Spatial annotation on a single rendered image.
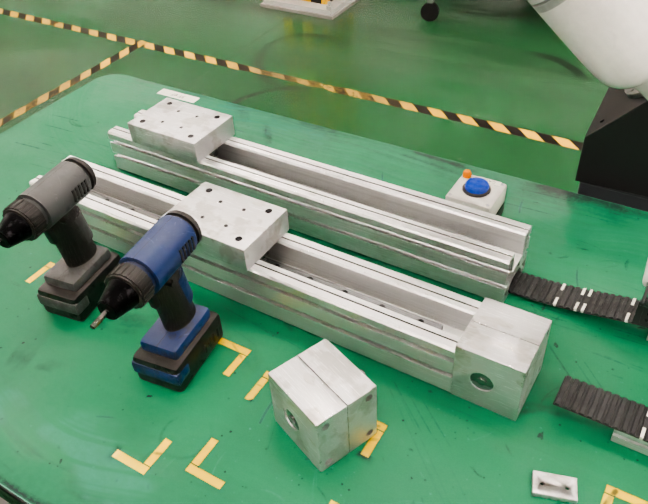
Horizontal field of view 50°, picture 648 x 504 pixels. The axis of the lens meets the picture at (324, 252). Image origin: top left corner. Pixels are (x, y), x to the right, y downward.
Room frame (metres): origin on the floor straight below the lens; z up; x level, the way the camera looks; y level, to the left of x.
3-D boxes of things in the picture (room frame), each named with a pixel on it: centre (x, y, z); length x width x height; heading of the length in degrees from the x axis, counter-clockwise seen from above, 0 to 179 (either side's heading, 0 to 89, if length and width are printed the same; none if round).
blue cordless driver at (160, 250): (0.64, 0.22, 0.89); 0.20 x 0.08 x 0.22; 154
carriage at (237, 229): (0.84, 0.15, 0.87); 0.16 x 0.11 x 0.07; 56
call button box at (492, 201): (0.94, -0.26, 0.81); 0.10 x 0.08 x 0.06; 146
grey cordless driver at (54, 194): (0.79, 0.39, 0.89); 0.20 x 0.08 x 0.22; 155
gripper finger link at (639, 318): (0.62, -0.42, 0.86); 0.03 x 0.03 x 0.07; 56
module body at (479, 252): (1.00, 0.04, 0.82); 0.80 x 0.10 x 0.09; 56
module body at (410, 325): (0.84, 0.15, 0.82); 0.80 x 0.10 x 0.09; 56
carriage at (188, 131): (1.14, 0.25, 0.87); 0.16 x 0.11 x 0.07; 56
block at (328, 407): (0.54, 0.00, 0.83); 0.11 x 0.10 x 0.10; 125
